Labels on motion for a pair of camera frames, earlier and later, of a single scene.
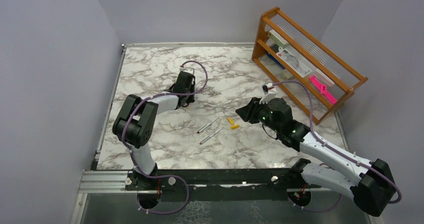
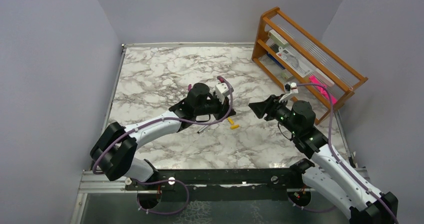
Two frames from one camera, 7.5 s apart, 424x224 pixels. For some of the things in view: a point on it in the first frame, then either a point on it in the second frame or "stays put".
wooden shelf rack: x=316 y=80 stays put
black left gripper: x=190 y=99 to x=224 y=109
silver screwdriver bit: x=208 y=125 stays put
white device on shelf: x=301 y=67 stays put
